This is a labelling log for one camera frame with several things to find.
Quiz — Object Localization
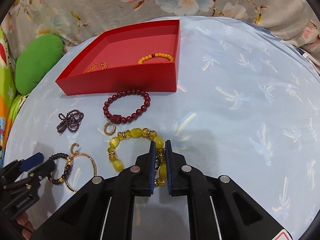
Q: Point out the red cardboard box tray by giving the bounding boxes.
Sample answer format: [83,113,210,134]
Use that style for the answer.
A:
[56,20,180,95]

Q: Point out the dark red bead bracelet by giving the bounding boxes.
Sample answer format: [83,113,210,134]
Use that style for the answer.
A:
[102,90,151,125]

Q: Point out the small gold hoop earring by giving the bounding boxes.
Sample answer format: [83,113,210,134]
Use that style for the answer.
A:
[70,142,81,155]

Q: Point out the gold braided cuff bracelet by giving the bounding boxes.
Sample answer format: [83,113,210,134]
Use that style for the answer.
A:
[83,61,108,74]

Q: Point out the green cushion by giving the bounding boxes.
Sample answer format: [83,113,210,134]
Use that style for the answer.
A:
[15,34,63,95]

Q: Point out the grey floral blanket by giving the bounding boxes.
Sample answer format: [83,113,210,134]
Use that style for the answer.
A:
[1,0,319,70]

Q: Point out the person's left hand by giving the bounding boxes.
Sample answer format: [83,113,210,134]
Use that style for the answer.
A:
[16,212,35,240]

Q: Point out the yellow cat-eye bead bracelet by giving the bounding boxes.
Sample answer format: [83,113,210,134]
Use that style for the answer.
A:
[107,127,168,188]

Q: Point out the colourful cartoon bedsheet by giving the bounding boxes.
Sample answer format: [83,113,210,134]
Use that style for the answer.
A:
[0,29,28,167]

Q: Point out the orange bead bracelet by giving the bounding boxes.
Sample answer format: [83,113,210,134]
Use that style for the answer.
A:
[138,52,175,65]

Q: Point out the thin gold bangle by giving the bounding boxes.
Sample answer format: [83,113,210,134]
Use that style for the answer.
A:
[65,153,98,193]

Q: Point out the gold ring with stone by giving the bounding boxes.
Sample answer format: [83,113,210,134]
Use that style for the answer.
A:
[103,121,117,136]

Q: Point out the dark purple bead strand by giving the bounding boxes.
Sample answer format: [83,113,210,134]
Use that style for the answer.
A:
[56,109,84,134]

